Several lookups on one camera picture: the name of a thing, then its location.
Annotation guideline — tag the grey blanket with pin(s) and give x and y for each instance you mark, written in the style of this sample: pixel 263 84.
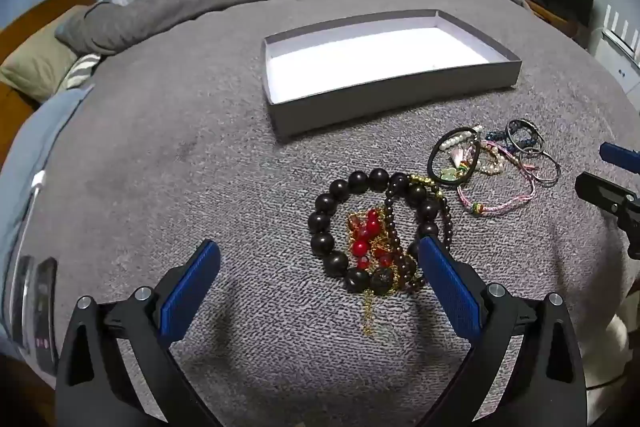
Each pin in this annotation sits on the grey blanket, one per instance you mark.
pixel 175 132

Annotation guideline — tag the light blue sheet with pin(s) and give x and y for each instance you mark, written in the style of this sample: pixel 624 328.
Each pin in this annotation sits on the light blue sheet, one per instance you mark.
pixel 40 132

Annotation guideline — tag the striped pillow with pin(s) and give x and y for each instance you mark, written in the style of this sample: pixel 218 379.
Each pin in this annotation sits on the striped pillow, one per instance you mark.
pixel 80 72

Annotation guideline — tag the wooden desk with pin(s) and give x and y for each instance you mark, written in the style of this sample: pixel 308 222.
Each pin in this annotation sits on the wooden desk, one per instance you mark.
pixel 555 17

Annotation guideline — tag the white router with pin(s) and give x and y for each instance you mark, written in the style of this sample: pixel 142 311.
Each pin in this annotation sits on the white router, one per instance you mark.
pixel 625 42

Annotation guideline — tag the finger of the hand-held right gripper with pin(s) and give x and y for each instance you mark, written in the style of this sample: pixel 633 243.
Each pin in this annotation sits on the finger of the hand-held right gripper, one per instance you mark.
pixel 602 194
pixel 622 155

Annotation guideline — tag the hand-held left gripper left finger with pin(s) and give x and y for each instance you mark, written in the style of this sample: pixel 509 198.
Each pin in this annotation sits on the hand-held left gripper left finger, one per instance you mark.
pixel 187 292

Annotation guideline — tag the black phone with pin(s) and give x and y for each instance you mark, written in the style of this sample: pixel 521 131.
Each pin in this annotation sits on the black phone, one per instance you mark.
pixel 45 307

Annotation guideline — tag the thin silver bangle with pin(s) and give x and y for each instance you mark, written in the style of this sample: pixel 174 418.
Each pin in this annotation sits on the thin silver bangle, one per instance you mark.
pixel 511 129
pixel 550 177

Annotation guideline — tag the pink tassel charm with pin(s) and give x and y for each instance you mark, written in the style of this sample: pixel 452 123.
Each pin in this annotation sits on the pink tassel charm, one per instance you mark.
pixel 457 156

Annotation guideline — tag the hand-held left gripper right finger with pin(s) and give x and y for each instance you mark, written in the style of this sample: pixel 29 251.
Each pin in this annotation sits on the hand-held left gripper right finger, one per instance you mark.
pixel 450 287

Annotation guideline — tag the wooden headboard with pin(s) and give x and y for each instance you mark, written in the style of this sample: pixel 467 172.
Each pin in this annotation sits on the wooden headboard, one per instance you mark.
pixel 40 9

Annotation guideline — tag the olive pillow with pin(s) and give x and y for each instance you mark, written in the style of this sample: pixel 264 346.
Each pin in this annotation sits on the olive pillow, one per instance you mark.
pixel 40 57

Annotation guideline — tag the grey cardboard box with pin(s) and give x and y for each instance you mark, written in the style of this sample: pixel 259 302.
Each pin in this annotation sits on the grey cardboard box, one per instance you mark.
pixel 390 52

